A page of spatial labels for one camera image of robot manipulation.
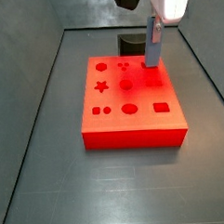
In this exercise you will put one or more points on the red shape sorter block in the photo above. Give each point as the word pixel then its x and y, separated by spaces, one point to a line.
pixel 128 104

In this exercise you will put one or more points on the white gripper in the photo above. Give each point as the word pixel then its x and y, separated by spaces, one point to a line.
pixel 169 11

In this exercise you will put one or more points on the black arch object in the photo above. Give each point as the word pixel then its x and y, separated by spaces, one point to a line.
pixel 132 44

